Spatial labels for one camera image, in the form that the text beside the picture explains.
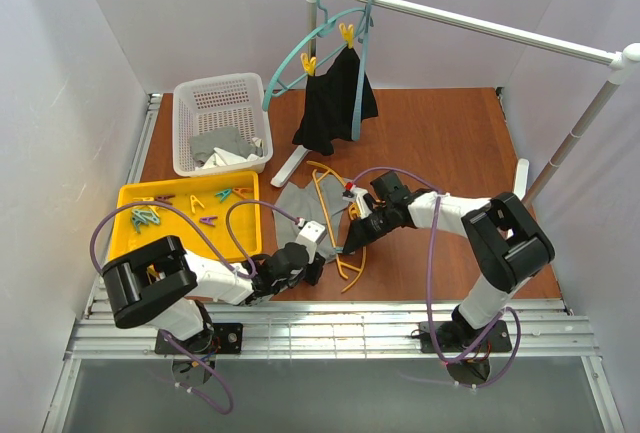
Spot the grey underwear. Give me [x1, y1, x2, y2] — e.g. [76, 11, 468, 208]
[274, 178, 349, 248]

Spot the yellow hanger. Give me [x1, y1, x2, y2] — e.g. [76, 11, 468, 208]
[307, 160, 367, 294]

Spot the grey-blue hanger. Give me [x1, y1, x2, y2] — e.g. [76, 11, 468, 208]
[351, 0, 373, 141]

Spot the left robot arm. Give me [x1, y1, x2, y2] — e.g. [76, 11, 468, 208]
[101, 235, 325, 341]

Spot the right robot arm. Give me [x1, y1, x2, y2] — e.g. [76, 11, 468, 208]
[342, 170, 555, 342]

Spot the black underwear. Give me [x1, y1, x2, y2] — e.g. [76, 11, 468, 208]
[292, 48, 360, 156]

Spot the teal hanger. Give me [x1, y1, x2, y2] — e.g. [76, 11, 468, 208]
[262, 0, 367, 111]

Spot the orange clothespin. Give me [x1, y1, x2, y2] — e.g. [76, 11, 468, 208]
[232, 187, 253, 199]

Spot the yellow tray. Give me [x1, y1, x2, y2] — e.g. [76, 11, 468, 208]
[109, 171, 262, 262]

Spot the teal clothespin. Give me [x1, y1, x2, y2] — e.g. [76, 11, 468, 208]
[215, 188, 232, 203]
[131, 209, 161, 234]

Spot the purple clothespin lower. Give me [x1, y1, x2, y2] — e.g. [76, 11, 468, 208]
[198, 215, 218, 227]

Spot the purple clothespin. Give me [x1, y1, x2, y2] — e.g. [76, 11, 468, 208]
[198, 215, 218, 227]
[153, 195, 174, 205]

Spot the yellow clothespin in tray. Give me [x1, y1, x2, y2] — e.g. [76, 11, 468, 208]
[189, 195, 205, 214]

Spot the white cloth in basket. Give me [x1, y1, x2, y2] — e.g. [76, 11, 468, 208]
[199, 137, 264, 169]

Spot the dark grey cloth in basket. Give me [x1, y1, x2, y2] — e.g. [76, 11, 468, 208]
[188, 126, 250, 167]

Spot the white laundry basket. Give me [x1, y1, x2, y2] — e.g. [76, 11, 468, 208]
[172, 73, 273, 177]

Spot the teal clothespin left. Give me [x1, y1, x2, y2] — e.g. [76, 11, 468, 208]
[131, 209, 161, 234]

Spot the yellow clothespin left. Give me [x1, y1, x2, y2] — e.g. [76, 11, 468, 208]
[300, 53, 317, 76]

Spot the yellow clothespin right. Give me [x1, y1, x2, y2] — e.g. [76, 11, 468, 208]
[339, 23, 355, 49]

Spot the white clothes rack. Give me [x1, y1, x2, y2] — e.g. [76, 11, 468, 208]
[269, 0, 640, 282]

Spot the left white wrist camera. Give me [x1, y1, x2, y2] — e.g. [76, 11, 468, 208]
[294, 219, 327, 264]

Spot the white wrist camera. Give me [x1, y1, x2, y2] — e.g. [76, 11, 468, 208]
[294, 219, 327, 264]
[342, 181, 375, 221]

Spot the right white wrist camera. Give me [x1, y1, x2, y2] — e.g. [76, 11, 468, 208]
[342, 181, 375, 221]

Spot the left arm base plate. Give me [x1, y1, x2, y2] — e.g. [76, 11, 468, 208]
[166, 323, 243, 356]

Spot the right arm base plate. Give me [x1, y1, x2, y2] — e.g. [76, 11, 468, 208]
[411, 320, 516, 356]

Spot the aluminium rail frame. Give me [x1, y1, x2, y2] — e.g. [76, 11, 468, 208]
[42, 92, 626, 433]

